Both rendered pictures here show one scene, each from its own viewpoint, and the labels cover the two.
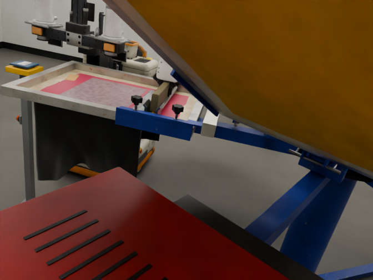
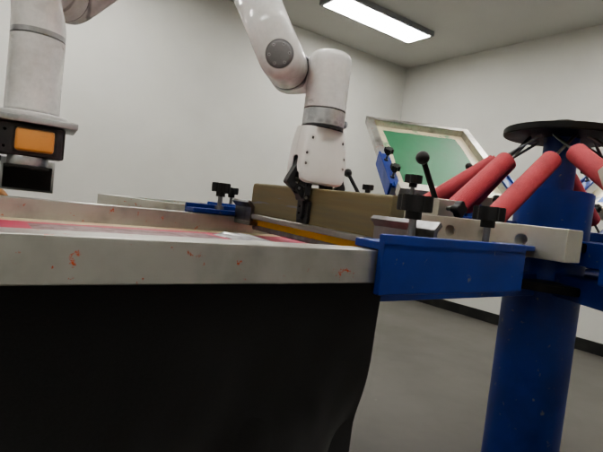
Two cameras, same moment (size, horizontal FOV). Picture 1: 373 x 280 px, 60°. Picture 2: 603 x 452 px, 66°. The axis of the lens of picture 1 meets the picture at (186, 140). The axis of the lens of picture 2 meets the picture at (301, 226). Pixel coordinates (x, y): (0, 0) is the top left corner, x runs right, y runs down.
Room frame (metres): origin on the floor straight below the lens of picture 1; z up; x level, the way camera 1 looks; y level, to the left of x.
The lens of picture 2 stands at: (0.80, 0.70, 1.03)
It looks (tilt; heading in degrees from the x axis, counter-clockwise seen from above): 3 degrees down; 319
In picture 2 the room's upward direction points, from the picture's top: 6 degrees clockwise
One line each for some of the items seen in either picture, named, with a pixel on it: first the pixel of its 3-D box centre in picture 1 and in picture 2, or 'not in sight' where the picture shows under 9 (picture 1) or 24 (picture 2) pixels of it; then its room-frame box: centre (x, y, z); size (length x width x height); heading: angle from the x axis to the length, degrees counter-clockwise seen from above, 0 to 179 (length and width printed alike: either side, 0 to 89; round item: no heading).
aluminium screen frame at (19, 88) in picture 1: (120, 91); (199, 233); (1.45, 0.35, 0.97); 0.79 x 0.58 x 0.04; 85
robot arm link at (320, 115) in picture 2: not in sight; (327, 120); (1.43, 0.13, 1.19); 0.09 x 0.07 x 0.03; 85
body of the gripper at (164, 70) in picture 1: (169, 68); (318, 153); (1.43, 0.14, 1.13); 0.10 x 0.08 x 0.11; 85
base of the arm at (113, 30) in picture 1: (114, 23); (34, 81); (1.87, 0.51, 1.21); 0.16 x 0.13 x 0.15; 169
